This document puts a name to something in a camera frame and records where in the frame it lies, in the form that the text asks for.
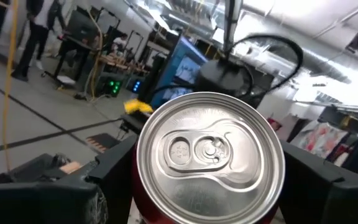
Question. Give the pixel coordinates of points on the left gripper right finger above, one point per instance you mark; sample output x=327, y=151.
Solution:
x=328, y=202

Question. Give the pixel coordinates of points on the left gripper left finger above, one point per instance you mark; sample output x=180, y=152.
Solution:
x=57, y=202

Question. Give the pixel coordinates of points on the red cola can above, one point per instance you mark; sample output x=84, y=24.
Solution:
x=210, y=155

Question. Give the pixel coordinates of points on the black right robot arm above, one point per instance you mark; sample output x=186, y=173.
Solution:
x=222, y=77

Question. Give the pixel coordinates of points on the black mat orange stripes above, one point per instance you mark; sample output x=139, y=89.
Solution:
x=104, y=143

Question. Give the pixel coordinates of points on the black device blue lights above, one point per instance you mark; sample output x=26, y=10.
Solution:
x=137, y=86

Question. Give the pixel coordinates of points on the black computer green lights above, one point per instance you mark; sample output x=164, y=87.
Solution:
x=113, y=87

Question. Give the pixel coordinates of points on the colourful patterned cloth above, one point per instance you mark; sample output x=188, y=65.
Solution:
x=319, y=140

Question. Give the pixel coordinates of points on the computer monitor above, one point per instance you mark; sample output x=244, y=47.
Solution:
x=182, y=68

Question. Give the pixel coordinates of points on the person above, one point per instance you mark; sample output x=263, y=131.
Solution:
x=120, y=40
x=34, y=40

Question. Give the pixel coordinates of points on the black workstation cart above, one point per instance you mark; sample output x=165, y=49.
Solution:
x=79, y=31

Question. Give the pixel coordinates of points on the black aluminium table frame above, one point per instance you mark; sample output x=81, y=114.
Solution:
x=232, y=25

